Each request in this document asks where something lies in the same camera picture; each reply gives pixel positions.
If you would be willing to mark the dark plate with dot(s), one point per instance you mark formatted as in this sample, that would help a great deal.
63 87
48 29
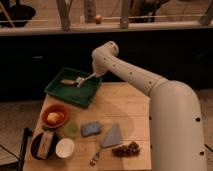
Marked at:
36 143

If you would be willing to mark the white small bowl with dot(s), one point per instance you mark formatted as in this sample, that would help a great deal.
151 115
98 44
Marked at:
65 148

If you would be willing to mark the orange bowl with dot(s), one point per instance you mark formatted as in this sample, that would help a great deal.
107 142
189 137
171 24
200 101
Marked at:
62 110

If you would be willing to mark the green plastic tray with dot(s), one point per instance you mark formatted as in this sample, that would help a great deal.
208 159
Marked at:
81 97

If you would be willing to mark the small metal fork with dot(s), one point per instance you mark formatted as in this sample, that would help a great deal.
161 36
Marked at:
95 158

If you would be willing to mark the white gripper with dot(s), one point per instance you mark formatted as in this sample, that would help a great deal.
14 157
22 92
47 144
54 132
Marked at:
99 70

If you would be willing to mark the brown grape bunch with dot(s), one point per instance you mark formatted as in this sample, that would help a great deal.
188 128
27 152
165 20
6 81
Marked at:
132 149

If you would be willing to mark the blue folded cloth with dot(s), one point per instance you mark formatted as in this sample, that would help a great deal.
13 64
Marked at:
112 137

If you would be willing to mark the small orange ball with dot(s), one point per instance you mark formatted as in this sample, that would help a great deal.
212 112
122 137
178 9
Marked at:
98 19

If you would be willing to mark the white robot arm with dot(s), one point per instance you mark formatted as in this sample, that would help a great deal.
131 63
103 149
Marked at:
176 125

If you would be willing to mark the white handled dish brush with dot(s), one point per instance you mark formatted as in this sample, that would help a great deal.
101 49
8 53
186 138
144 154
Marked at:
81 80

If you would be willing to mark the beige wrapped bar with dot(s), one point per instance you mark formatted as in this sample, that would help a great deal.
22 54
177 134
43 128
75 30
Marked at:
45 144

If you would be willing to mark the blue sponge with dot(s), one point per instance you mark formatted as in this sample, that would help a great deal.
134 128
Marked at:
91 128

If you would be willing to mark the yellow bun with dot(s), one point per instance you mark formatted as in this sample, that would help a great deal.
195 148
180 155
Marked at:
53 118

